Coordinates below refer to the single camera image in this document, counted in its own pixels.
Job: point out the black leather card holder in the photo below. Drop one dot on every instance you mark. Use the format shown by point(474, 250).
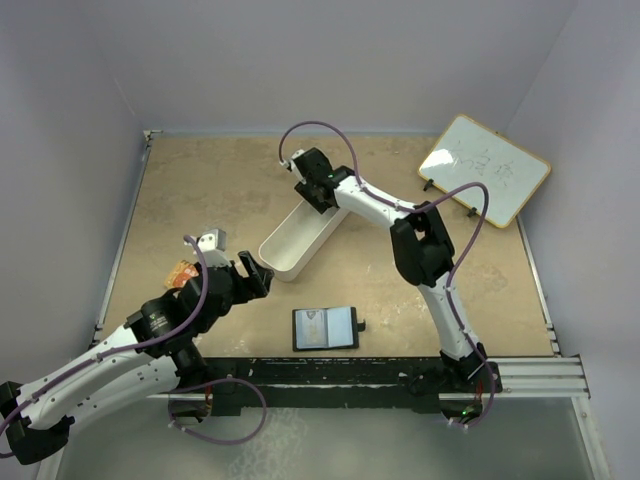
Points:
point(326, 329)

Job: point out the credit card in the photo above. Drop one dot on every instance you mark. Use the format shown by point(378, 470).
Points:
point(310, 329)

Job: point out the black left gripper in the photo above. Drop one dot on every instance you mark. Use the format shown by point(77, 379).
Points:
point(254, 288)

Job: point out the orange spiral notepad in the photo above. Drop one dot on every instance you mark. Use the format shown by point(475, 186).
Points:
point(181, 273)

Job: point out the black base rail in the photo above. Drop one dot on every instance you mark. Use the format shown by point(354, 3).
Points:
point(420, 384)

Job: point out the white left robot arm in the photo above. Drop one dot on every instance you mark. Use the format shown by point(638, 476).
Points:
point(152, 352)

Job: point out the small whiteboard yellow frame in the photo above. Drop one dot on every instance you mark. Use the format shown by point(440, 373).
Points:
point(468, 151)

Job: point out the white plastic card tray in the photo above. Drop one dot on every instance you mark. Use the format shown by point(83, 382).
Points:
point(294, 242)

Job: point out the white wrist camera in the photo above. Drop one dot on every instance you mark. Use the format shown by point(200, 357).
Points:
point(291, 164)
point(209, 248)

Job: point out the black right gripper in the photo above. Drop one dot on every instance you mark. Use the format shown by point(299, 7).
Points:
point(305, 190)

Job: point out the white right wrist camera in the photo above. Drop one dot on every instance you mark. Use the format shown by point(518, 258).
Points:
point(291, 164)

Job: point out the aluminium frame rail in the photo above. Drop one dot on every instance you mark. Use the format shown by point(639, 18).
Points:
point(555, 376)

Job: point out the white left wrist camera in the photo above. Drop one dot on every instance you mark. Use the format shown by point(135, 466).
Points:
point(209, 248)

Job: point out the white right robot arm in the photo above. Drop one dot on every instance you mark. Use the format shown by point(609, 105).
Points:
point(422, 249)

